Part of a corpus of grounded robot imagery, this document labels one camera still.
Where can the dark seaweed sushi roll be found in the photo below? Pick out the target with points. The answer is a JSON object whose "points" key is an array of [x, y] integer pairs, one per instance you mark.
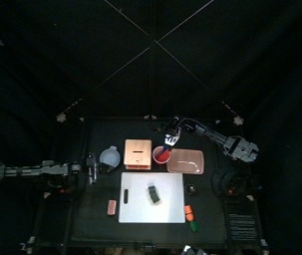
{"points": [[152, 194]]}

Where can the white cutting board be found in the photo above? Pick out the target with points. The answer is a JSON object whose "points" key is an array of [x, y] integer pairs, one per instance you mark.
{"points": [[156, 209]]}

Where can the green toy food piece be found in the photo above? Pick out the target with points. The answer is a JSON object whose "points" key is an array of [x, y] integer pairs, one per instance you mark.
{"points": [[194, 226]]}

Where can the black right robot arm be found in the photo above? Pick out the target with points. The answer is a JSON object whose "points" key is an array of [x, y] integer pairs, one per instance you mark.
{"points": [[222, 141]]}

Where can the pink toy sushi piece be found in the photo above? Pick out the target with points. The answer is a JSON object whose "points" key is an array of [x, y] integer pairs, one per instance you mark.
{"points": [[111, 207]]}

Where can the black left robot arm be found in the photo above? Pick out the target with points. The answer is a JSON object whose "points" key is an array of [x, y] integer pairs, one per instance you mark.
{"points": [[28, 170]]}

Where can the small dark round object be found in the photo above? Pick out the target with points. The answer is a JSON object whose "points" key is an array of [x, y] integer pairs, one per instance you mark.
{"points": [[190, 189]]}

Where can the wooden box with slot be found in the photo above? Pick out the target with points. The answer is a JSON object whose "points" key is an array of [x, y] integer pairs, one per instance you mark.
{"points": [[137, 154]]}

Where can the orange toy food piece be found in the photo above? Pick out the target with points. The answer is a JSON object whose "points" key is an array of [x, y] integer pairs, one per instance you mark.
{"points": [[188, 213]]}

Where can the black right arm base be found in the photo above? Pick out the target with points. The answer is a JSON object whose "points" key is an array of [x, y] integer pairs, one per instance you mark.
{"points": [[230, 184]]}

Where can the black panel with white text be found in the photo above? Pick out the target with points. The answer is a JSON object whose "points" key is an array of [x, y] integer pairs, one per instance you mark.
{"points": [[240, 227]]}

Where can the red cup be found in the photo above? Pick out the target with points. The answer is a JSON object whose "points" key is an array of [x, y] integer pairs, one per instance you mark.
{"points": [[160, 156]]}

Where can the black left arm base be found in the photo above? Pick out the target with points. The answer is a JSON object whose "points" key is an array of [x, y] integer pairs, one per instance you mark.
{"points": [[61, 189]]}

